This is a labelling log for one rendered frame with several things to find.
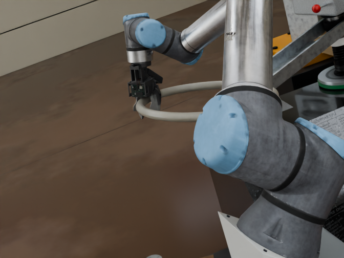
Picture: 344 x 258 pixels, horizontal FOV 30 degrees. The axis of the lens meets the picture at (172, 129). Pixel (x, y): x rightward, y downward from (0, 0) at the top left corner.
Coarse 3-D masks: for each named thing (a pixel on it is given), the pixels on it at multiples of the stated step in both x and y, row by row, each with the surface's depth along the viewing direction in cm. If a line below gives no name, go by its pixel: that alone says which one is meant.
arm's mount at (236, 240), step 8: (224, 216) 145; (224, 224) 146; (232, 224) 141; (224, 232) 149; (232, 232) 142; (240, 232) 137; (232, 240) 145; (240, 240) 139; (248, 240) 133; (232, 248) 148; (240, 248) 141; (248, 248) 135; (256, 248) 130; (264, 248) 132; (232, 256) 151; (240, 256) 144; (248, 256) 138; (256, 256) 132; (264, 256) 128; (272, 256) 129; (280, 256) 131
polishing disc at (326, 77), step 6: (324, 72) 262; (330, 72) 260; (318, 78) 257; (324, 78) 256; (330, 78) 254; (336, 78) 252; (342, 78) 250; (330, 84) 251; (336, 84) 249; (342, 84) 248
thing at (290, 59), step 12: (300, 36) 247; (312, 36) 250; (324, 36) 238; (336, 36) 242; (288, 48) 244; (300, 48) 248; (312, 48) 236; (324, 48) 239; (276, 60) 242; (288, 60) 243; (300, 60) 234; (276, 72) 228; (288, 72) 231; (276, 84) 229
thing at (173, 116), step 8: (168, 88) 238; (176, 88) 239; (184, 88) 240; (192, 88) 241; (200, 88) 242; (208, 88) 242; (216, 88) 241; (136, 104) 219; (144, 104) 222; (144, 112) 209; (152, 112) 206; (160, 112) 203; (168, 112) 202; (176, 112) 201; (192, 112) 199; (200, 112) 198; (168, 120) 202; (176, 120) 200; (184, 120) 199; (192, 120) 198
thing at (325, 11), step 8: (296, 0) 246; (304, 0) 243; (312, 0) 239; (320, 0) 236; (328, 0) 233; (336, 0) 232; (296, 8) 248; (304, 8) 244; (328, 8) 234; (336, 8) 232; (328, 16) 244; (336, 16) 243
